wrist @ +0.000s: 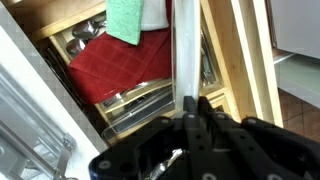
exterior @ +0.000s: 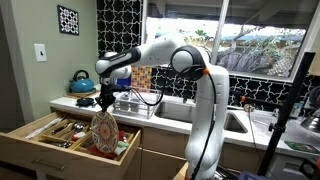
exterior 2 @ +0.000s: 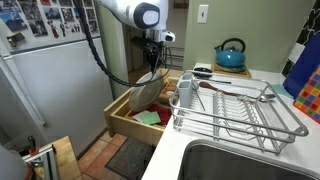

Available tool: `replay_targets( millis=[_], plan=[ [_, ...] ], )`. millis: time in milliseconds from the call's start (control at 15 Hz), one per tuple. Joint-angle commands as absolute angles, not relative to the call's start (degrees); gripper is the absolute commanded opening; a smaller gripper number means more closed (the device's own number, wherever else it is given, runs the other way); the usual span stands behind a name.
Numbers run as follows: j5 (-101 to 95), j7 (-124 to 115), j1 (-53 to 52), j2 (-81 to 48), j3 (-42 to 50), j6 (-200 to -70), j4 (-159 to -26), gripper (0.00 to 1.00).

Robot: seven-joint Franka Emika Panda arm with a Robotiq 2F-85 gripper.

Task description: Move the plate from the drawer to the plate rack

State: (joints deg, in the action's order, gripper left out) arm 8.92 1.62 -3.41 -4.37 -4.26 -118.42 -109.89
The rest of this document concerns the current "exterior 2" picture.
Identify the teal blue kettle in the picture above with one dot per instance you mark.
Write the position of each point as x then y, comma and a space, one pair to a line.
230, 56

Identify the orange black clamp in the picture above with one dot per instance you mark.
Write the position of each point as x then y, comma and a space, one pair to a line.
32, 146

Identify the white sponge cloth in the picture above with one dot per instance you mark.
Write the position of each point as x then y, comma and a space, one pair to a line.
138, 116

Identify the printed photo magnet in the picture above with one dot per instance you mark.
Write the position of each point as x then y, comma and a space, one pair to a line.
13, 21
38, 28
30, 10
52, 13

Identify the white light switch plate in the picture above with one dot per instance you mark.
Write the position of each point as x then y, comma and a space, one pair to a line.
202, 13

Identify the wooden trivet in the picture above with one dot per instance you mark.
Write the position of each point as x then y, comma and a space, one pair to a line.
216, 70

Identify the green sponge cloth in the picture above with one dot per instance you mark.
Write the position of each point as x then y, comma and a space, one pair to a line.
151, 118

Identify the colourful checkered tile board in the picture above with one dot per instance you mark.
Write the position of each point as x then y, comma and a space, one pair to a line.
310, 100

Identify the small black dish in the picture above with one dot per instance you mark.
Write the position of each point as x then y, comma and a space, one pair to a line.
202, 71

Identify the white wall outlet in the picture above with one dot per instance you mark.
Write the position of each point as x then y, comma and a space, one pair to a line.
296, 53

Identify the stainless steel sink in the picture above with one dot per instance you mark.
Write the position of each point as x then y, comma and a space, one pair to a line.
233, 166

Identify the grey utensil caddy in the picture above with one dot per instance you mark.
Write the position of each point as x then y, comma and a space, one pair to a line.
185, 91

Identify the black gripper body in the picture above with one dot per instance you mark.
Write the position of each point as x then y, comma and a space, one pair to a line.
154, 50

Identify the red cloth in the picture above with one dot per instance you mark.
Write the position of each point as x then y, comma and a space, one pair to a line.
165, 116

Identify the brown wooden spoon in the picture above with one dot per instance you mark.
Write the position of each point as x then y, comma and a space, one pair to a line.
213, 88

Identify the white refrigerator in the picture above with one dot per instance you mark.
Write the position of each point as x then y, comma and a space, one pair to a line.
60, 83

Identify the wooden kitchen drawer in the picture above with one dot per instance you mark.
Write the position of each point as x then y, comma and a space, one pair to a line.
133, 128

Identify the colourful floral ceramic plate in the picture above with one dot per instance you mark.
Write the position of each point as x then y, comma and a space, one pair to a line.
145, 93

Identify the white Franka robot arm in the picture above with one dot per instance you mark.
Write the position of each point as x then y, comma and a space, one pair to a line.
133, 13

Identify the wooden cutlery organizer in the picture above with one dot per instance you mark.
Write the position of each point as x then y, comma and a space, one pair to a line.
170, 88

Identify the dark floor mat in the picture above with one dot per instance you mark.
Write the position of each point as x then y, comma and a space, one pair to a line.
131, 160

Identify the blue cutting board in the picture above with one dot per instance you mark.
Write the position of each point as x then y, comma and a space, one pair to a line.
303, 66

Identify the steel serving spoon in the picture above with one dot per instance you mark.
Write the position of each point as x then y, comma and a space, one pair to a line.
266, 97

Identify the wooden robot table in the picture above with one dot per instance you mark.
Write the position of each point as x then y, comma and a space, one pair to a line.
66, 156

